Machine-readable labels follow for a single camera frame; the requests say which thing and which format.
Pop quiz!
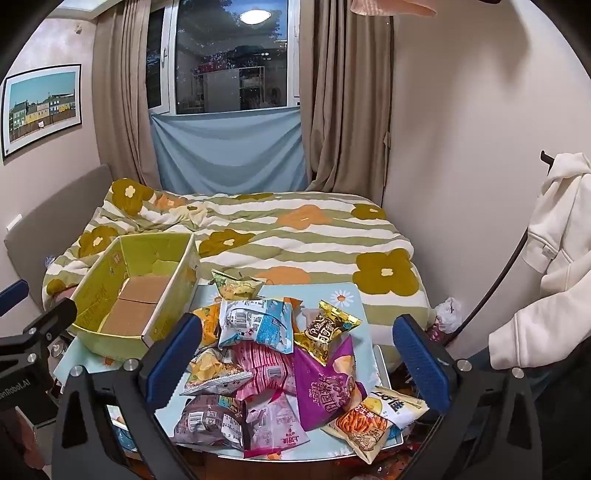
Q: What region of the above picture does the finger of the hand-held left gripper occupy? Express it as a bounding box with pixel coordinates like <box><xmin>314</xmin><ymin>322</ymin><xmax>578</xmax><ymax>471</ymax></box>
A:
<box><xmin>21</xmin><ymin>300</ymin><xmax>78</xmax><ymax>358</ymax></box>
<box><xmin>0</xmin><ymin>279</ymin><xmax>29</xmax><ymax>317</ymax></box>

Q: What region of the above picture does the blue white snack packet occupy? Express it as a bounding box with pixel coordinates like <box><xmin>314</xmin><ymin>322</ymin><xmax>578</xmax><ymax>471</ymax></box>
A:
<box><xmin>218</xmin><ymin>298</ymin><xmax>296</xmax><ymax>355</ymax></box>

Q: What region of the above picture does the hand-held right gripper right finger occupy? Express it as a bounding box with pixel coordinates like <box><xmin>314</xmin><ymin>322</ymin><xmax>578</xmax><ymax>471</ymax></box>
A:
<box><xmin>392</xmin><ymin>314</ymin><xmax>541</xmax><ymax>480</ymax></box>

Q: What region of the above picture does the purple chip packet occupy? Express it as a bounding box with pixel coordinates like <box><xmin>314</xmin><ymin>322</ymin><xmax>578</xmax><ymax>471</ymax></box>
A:
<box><xmin>294</xmin><ymin>335</ymin><xmax>368</xmax><ymax>432</ymax></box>

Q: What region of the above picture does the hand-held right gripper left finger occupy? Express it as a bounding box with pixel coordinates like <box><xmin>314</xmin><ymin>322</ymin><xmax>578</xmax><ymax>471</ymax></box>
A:
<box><xmin>51</xmin><ymin>313</ymin><xmax>204</xmax><ymax>480</ymax></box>

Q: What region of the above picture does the daisy print tablecloth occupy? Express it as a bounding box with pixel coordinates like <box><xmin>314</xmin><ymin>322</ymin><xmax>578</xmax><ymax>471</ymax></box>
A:
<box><xmin>53</xmin><ymin>281</ymin><xmax>407</xmax><ymax>460</ymax></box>

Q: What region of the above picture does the white hoodie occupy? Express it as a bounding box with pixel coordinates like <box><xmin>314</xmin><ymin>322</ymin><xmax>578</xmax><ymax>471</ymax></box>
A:
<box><xmin>488</xmin><ymin>152</ymin><xmax>591</xmax><ymax>372</ymax></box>

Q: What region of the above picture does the beige curtain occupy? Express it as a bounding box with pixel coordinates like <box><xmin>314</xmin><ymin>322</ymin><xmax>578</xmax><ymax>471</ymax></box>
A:
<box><xmin>90</xmin><ymin>0</ymin><xmax>160</xmax><ymax>190</ymax></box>
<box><xmin>298</xmin><ymin>0</ymin><xmax>395</xmax><ymax>206</ymax></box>

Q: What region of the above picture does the brown snack packet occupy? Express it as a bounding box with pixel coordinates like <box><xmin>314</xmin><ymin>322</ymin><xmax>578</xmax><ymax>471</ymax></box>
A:
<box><xmin>173</xmin><ymin>393</ymin><xmax>247</xmax><ymax>450</ymax></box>

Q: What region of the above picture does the wall poster of houses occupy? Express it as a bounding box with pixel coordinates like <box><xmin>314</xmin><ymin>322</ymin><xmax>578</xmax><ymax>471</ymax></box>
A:
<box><xmin>1</xmin><ymin>64</ymin><xmax>84</xmax><ymax>162</ymax></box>

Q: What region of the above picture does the grey bed headboard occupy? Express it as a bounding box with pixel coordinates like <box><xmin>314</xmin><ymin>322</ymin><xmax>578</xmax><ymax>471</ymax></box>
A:
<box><xmin>4</xmin><ymin>164</ymin><xmax>114</xmax><ymax>308</ymax></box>

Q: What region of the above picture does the green yellow snack packet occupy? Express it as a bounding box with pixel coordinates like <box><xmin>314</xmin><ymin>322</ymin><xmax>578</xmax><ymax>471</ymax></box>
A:
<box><xmin>211</xmin><ymin>269</ymin><xmax>267</xmax><ymax>301</ymax></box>

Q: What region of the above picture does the pink white snack packet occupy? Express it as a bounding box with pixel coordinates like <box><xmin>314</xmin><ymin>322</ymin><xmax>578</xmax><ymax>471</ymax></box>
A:
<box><xmin>242</xmin><ymin>390</ymin><xmax>311</xmax><ymax>459</ymax></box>

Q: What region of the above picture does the yellow-green cardboard box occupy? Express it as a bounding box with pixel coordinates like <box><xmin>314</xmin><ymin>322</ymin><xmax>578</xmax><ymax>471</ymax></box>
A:
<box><xmin>69</xmin><ymin>232</ymin><xmax>201</xmax><ymax>361</ymax></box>

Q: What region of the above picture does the gold black snack packet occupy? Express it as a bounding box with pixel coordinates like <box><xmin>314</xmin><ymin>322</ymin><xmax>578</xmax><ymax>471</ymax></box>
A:
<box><xmin>294</xmin><ymin>300</ymin><xmax>362</xmax><ymax>367</ymax></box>

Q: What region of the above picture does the floral striped blanket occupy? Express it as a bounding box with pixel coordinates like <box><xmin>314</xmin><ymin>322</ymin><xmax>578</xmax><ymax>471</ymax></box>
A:
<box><xmin>41</xmin><ymin>178</ymin><xmax>437</xmax><ymax>333</ymax></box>

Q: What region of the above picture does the light blue cloth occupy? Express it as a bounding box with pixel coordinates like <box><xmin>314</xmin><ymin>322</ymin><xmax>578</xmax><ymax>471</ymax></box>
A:
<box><xmin>150</xmin><ymin>108</ymin><xmax>309</xmax><ymax>195</ymax></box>

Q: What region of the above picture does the black coat rack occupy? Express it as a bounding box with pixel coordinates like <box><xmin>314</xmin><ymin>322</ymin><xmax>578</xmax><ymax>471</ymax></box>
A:
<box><xmin>455</xmin><ymin>150</ymin><xmax>555</xmax><ymax>342</ymax></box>

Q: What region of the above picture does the yellow chip packet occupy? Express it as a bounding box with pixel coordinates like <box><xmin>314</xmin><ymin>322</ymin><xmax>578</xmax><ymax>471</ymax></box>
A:
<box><xmin>179</xmin><ymin>347</ymin><xmax>254</xmax><ymax>397</ymax></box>

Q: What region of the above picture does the white plastic bag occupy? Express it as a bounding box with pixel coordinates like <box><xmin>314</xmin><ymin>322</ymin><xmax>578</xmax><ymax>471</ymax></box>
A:
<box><xmin>431</xmin><ymin>298</ymin><xmax>469</xmax><ymax>333</ymax></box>

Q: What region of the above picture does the orange snack packet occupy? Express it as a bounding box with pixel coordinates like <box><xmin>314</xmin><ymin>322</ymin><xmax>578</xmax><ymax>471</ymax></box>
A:
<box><xmin>193</xmin><ymin>302</ymin><xmax>222</xmax><ymax>349</ymax></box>

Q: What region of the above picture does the window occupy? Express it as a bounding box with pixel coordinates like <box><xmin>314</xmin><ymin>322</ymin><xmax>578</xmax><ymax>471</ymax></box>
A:
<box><xmin>147</xmin><ymin>0</ymin><xmax>303</xmax><ymax>116</ymax></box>

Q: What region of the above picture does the white orange cheese stick packet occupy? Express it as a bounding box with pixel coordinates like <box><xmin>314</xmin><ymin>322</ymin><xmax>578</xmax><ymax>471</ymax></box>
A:
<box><xmin>321</xmin><ymin>385</ymin><xmax>430</xmax><ymax>464</ymax></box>

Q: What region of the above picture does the pink striped snack packet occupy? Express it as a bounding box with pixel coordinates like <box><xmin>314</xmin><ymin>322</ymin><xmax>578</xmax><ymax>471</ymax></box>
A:
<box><xmin>231</xmin><ymin>340</ymin><xmax>298</xmax><ymax>402</ymax></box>

